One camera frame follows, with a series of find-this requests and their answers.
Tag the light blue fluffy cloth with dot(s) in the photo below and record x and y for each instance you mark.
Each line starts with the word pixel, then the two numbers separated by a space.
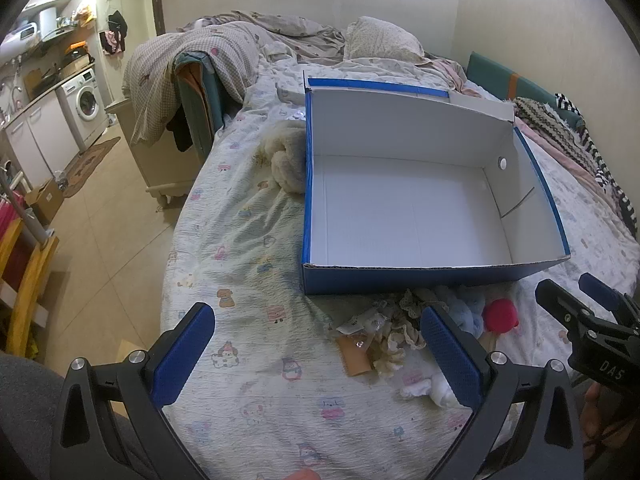
pixel 462 312

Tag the grey checked blanket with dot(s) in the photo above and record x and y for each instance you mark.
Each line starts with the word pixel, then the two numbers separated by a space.
pixel 155 70

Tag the small cardboard box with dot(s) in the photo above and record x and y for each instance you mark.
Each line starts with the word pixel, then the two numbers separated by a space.
pixel 47 202

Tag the grey metal pole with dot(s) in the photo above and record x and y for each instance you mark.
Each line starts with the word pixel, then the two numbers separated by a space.
pixel 25 210

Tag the person's grey trousers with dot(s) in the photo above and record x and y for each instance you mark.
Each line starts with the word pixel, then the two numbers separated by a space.
pixel 30 400

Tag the beige lace-trimmed scrunchie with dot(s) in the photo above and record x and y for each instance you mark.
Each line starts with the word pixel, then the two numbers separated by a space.
pixel 392 350

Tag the white washing machine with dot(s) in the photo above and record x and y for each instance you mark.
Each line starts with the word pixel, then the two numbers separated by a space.
pixel 85 105

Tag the floral pillow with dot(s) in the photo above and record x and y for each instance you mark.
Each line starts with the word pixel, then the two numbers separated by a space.
pixel 380 40

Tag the blue and white cardboard box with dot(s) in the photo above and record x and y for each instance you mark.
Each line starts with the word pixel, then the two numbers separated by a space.
pixel 410 210

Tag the white water heater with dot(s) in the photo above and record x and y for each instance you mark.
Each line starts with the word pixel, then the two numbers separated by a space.
pixel 48 22

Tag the yellow wooden rack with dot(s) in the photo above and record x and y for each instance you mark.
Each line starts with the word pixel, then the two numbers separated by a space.
pixel 30 285

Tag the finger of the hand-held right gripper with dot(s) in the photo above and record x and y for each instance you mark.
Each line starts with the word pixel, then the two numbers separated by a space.
pixel 600 290
pixel 557 302

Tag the white knotted cloth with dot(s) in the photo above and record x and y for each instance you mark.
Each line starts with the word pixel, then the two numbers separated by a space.
pixel 425 389

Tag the brown door mat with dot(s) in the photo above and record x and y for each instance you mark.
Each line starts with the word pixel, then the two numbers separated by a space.
pixel 90 160

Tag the dark hanging clothes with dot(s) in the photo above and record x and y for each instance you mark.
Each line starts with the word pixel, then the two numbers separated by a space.
pixel 115 30

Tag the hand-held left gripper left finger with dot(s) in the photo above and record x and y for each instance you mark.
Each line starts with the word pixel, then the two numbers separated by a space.
pixel 185 355

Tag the pink cloth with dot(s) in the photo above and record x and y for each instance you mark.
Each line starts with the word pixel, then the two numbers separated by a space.
pixel 450 72

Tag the brown door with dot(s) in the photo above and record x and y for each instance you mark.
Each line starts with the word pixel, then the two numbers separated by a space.
pixel 157 0

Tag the person's right hand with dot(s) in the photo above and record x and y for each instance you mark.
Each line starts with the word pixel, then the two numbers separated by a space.
pixel 593 410

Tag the beige wooden cot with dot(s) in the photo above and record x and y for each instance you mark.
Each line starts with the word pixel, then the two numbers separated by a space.
pixel 160 165

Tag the beige patterned duvet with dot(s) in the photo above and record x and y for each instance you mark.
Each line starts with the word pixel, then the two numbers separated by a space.
pixel 300 30

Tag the white kitchen cabinet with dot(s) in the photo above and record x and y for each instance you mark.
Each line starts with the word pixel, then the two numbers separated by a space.
pixel 45 135

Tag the clear plastic packet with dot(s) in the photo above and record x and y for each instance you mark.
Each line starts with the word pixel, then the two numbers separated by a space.
pixel 362 327

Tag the cream fluffy plush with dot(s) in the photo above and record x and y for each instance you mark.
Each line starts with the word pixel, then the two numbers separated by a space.
pixel 285 160

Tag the red round puff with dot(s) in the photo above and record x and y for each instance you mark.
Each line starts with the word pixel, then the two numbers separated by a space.
pixel 501 315

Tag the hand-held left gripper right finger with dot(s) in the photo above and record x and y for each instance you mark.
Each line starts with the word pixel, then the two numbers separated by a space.
pixel 450 360

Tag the black and white striped cloth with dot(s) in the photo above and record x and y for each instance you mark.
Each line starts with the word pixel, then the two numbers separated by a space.
pixel 600 160

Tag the cartoon printed bedsheet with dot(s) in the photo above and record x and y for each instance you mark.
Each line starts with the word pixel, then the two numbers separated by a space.
pixel 260 310

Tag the patterned knitted cloth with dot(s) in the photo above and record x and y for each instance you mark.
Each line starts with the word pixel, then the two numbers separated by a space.
pixel 540 117

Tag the orange foam roller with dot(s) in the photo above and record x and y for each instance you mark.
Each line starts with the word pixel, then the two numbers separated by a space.
pixel 352 357

